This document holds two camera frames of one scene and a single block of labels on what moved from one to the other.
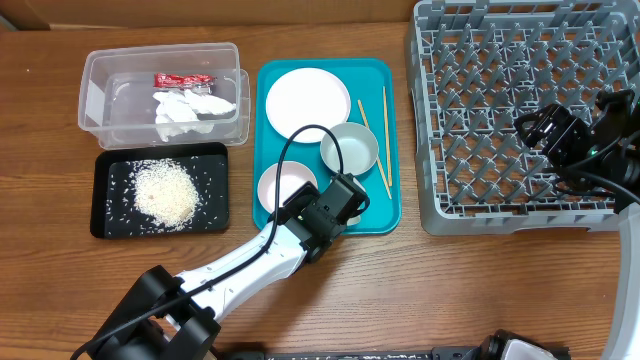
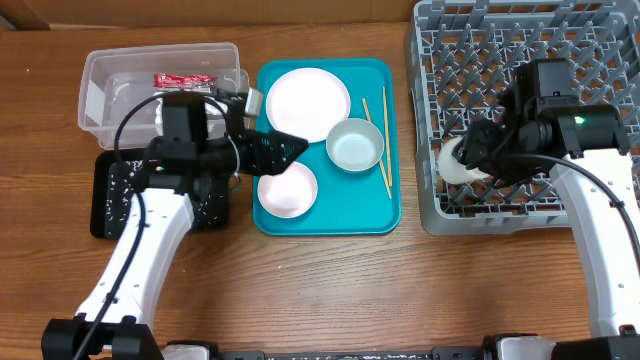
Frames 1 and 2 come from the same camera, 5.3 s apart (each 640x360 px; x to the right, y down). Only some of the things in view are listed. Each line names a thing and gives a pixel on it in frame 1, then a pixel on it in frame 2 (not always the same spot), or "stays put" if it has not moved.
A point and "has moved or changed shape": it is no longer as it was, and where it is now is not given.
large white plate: x=305 y=97 stays put
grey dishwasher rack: x=475 y=68 stays put
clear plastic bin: x=117 y=88 stays put
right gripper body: x=531 y=126 → x=473 y=148
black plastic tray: x=140 y=192 stays put
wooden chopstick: x=387 y=134 stays put
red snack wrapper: x=166 y=80 stays put
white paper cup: x=356 y=219 → x=452 y=170
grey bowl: x=359 y=148 has moved or changed shape
